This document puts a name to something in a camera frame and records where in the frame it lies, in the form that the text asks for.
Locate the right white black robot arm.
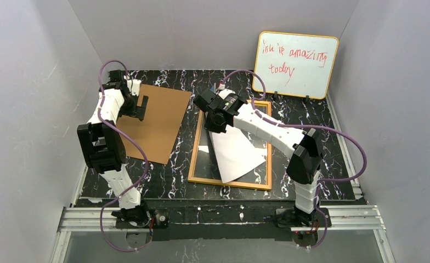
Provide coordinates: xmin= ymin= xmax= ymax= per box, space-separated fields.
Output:
xmin=193 ymin=89 xmax=323 ymax=218

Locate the whiteboard with red writing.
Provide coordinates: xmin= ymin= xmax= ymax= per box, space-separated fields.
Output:
xmin=252 ymin=31 xmax=339 ymax=99

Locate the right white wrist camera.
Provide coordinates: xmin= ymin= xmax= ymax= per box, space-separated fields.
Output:
xmin=218 ymin=88 xmax=236 ymax=100

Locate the brown backing board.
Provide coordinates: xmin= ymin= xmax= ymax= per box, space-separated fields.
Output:
xmin=117 ymin=84 xmax=192 ymax=164

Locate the building and sky photo board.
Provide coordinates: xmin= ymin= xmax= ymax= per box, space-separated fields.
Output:
xmin=208 ymin=125 xmax=268 ymax=183

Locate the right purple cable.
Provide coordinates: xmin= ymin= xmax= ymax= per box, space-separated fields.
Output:
xmin=218 ymin=70 xmax=367 ymax=250

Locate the yellow wooden picture frame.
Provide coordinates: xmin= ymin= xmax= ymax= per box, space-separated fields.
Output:
xmin=188 ymin=112 xmax=273 ymax=191

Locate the aluminium rail with black bases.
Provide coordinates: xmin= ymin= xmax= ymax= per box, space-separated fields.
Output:
xmin=58 ymin=199 xmax=386 ymax=241

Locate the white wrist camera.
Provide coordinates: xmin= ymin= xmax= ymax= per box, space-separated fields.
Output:
xmin=218 ymin=88 xmax=236 ymax=100
xmin=127 ymin=79 xmax=142 ymax=96

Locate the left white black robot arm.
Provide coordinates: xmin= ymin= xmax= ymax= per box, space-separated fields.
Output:
xmin=77 ymin=70 xmax=148 ymax=221

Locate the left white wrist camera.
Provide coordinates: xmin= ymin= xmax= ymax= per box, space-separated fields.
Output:
xmin=127 ymin=79 xmax=142 ymax=96

